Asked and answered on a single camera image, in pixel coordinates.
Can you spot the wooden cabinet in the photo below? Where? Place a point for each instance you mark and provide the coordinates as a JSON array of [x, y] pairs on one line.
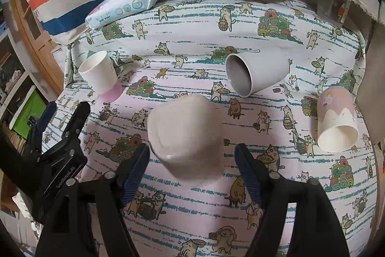
[[33, 34]]

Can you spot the pink mountain print paper cup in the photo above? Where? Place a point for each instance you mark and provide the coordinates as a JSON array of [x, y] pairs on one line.
[[337, 115]]

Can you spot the white and pink paper cup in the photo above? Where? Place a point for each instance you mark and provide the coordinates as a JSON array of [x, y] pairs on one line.
[[97, 73]]

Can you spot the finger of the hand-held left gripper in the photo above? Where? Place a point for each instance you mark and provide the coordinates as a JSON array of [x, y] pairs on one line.
[[48, 115], [79, 117]]

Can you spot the wet wipes pack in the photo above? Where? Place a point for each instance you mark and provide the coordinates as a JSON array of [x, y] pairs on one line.
[[126, 4]]

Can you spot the grey ceramic cup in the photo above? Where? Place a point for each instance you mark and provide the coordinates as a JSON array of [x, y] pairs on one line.
[[258, 70]]

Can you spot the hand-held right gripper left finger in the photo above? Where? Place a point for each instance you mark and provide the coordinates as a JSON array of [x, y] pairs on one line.
[[136, 172]]

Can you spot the green board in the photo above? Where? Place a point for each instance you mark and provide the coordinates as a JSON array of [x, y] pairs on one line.
[[31, 108]]

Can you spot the cat print blanket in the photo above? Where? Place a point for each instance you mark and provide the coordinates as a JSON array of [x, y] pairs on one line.
[[192, 214]]

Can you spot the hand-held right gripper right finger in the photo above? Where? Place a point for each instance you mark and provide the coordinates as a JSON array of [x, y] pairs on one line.
[[248, 172]]

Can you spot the beige ceramic cup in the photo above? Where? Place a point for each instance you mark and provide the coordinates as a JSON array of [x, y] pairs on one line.
[[186, 130]]

